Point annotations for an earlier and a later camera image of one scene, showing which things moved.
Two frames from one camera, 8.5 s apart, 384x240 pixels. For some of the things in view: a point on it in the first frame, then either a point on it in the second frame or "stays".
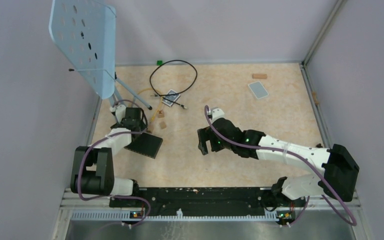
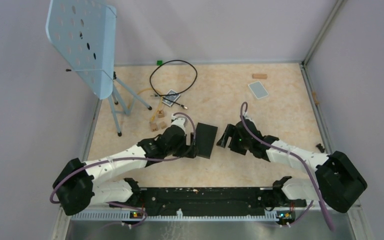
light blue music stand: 85,31 stays
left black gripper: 142,126 to 185,147
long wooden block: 259,76 stays
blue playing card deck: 174,98 stays
